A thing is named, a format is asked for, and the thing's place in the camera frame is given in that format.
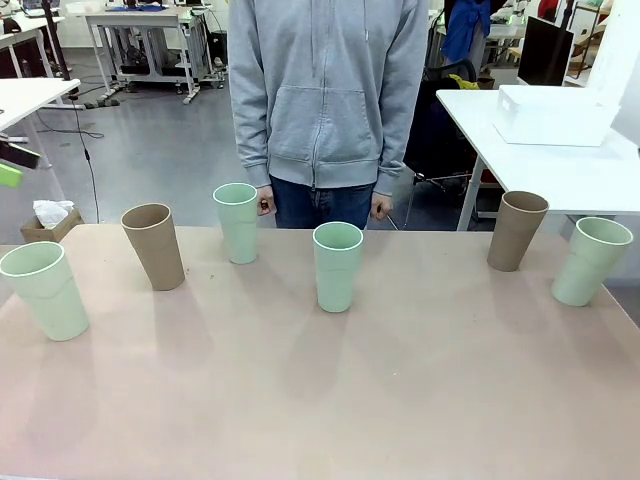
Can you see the left gripper finger with green tip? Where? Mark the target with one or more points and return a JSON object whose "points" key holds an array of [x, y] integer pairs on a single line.
{"points": [[9, 175], [20, 156]]}

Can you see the light green plastic cup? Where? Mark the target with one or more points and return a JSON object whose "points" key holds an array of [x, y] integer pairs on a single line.
{"points": [[239, 230], [337, 275], [585, 270], [47, 300]]}

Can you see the brown plastic cup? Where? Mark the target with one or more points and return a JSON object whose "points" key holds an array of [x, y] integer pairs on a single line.
{"points": [[512, 235], [157, 250]]}

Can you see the white plastic basket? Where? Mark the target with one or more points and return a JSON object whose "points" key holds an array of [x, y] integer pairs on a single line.
{"points": [[550, 115]]}

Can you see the person's left forearm grey sleeve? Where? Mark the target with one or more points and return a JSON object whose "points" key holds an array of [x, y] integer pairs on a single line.
{"points": [[400, 150]]}

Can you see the person's right forearm grey sleeve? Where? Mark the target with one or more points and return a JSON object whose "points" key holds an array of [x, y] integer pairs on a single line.
{"points": [[250, 150]]}

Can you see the person's right hand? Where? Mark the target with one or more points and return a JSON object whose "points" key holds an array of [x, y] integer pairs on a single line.
{"points": [[266, 202]]}

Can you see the person's left hand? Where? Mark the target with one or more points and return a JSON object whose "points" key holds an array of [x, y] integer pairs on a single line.
{"points": [[381, 205]]}

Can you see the white crumpled tissue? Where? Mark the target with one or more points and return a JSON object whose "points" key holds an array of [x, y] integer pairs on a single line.
{"points": [[50, 210]]}

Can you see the cardboard box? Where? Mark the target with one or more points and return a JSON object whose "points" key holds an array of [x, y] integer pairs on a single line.
{"points": [[50, 232]]}

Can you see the black stand pole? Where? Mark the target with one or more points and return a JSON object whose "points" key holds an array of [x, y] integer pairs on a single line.
{"points": [[55, 40]]}

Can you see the white background desk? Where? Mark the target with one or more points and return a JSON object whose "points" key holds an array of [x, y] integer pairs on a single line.
{"points": [[30, 30]]}

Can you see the grey workshop desk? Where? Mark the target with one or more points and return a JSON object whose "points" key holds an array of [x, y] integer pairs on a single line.
{"points": [[145, 20]]}

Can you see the blue jeans legs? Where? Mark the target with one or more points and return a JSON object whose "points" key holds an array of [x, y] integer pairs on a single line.
{"points": [[300, 205]]}

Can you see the grey hoodie torso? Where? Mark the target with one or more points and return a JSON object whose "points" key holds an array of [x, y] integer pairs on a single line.
{"points": [[325, 100]]}

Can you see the black office chair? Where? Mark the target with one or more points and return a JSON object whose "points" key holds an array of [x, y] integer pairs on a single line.
{"points": [[440, 140]]}

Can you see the yellow item on chair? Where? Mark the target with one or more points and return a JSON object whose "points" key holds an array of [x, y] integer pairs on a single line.
{"points": [[462, 82]]}

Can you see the blue jacket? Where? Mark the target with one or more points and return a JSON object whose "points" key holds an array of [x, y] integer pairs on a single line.
{"points": [[465, 30]]}

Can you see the large white side table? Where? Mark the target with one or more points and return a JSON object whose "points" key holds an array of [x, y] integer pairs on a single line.
{"points": [[550, 170]]}

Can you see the black monitor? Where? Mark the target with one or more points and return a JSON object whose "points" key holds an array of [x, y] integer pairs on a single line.
{"points": [[545, 50]]}

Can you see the wooden chair frame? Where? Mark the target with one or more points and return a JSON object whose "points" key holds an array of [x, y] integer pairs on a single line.
{"points": [[590, 45]]}

